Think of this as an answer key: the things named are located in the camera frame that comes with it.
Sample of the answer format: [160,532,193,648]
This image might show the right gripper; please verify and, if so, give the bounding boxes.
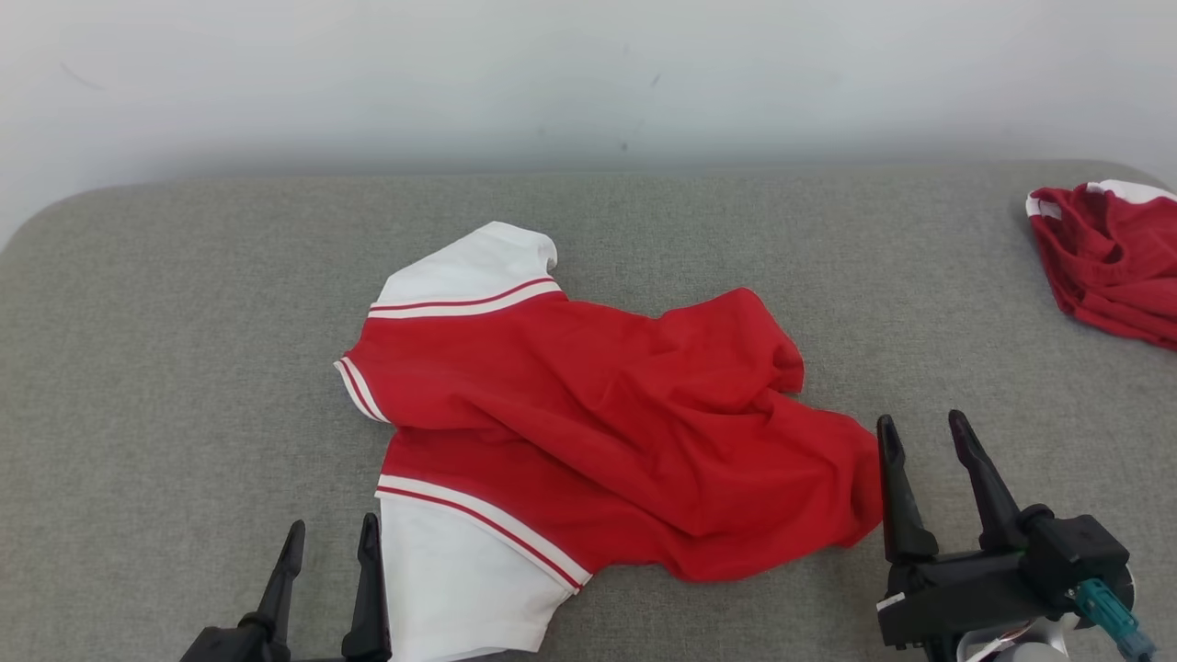
[875,409,1134,650]

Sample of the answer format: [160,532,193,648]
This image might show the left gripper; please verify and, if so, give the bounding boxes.
[178,512,394,662]

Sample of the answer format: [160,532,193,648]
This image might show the red shorts with white stripe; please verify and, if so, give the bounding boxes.
[1025,179,1177,352]

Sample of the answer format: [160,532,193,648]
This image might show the red jersey with white sleeves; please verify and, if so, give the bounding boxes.
[333,221,886,662]

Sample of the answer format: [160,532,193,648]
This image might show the grey fabric sofa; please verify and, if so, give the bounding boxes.
[0,161,1177,662]

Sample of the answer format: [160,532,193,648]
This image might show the teal cable connector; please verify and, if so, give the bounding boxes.
[1071,577,1160,662]

